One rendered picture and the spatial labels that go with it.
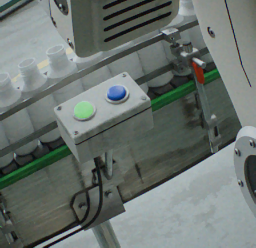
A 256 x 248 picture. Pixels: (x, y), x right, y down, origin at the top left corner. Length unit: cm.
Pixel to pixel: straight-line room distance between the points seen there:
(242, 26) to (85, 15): 18
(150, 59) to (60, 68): 18
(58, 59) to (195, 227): 141
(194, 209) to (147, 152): 128
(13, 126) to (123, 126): 23
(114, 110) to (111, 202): 29
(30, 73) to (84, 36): 77
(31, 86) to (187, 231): 140
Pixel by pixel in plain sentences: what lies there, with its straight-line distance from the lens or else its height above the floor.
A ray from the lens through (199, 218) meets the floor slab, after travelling 258.
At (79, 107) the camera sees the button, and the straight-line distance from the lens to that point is 113.
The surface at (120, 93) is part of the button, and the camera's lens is 114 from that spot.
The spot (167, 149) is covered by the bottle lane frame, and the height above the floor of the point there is 89.
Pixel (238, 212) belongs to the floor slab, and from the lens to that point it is 255.
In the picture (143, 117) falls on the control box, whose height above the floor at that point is 107.
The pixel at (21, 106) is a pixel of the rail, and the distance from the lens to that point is 124.
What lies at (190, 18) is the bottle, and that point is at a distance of 136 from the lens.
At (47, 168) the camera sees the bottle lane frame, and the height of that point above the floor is 98.
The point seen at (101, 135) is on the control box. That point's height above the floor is 107.
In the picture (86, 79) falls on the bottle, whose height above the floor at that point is 108.
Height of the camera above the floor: 165
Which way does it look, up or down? 30 degrees down
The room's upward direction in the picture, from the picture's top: 18 degrees counter-clockwise
